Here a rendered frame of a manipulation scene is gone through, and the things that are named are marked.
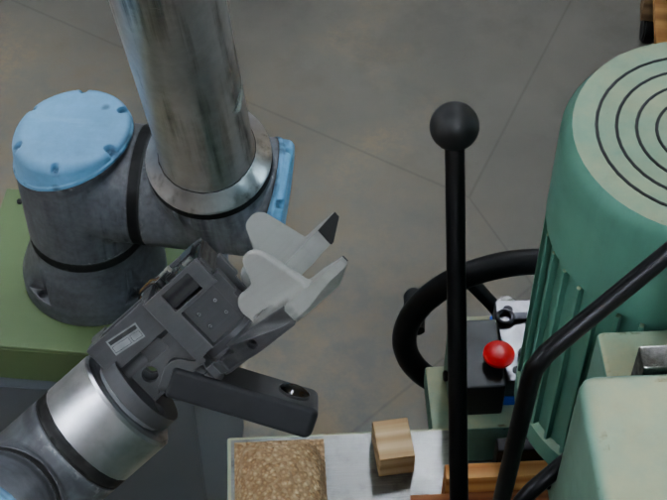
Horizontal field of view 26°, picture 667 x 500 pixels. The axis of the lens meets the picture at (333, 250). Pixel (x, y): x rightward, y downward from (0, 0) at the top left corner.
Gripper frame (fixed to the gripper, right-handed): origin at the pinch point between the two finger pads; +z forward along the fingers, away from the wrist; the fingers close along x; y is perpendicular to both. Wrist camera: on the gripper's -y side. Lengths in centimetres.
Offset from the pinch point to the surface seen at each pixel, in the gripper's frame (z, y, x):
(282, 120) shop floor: -15, -11, 191
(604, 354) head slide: 9.2, -11.9, -19.8
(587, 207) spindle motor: 14.2, -4.2, -19.1
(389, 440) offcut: -13.7, -23.5, 28.8
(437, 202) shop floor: -2, -41, 172
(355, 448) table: -17.4, -22.9, 31.7
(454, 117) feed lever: 11.8, 2.9, -6.0
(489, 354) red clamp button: -0.5, -22.5, 25.9
